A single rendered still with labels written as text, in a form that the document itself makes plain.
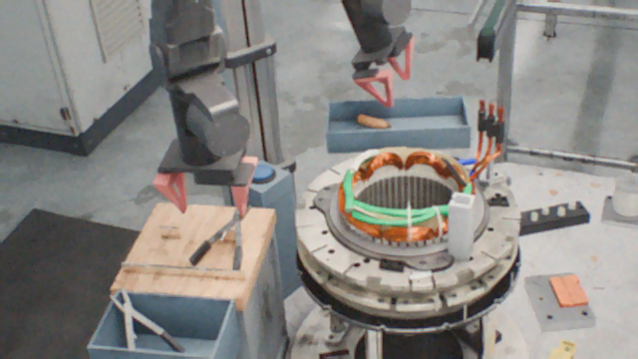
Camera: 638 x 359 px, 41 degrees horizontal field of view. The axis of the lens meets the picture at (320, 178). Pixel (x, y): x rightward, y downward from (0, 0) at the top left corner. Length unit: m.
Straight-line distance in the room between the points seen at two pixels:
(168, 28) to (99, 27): 2.53
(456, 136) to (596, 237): 0.39
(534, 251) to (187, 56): 0.88
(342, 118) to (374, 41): 0.21
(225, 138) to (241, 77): 0.54
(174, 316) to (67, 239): 1.94
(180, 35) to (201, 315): 0.40
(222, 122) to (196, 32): 0.11
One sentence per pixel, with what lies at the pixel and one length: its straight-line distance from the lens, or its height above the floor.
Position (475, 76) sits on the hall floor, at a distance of 3.87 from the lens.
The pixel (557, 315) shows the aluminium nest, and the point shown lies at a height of 0.80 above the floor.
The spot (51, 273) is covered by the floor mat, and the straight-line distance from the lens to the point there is 3.01.
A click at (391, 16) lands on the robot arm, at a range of 1.35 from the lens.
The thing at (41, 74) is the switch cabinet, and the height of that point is 0.37.
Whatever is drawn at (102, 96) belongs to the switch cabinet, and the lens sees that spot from 3.60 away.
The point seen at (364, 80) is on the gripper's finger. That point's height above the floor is 1.16.
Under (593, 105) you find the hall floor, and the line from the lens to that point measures 3.70.
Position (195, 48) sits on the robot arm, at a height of 1.41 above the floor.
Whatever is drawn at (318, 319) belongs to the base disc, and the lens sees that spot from 1.50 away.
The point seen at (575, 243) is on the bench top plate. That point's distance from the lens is 1.71.
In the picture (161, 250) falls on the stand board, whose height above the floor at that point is 1.06.
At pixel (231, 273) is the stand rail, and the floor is 1.08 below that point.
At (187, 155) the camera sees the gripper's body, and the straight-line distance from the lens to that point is 1.11.
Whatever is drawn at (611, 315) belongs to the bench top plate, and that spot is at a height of 0.78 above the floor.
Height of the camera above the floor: 1.85
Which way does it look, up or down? 35 degrees down
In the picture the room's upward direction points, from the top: 5 degrees counter-clockwise
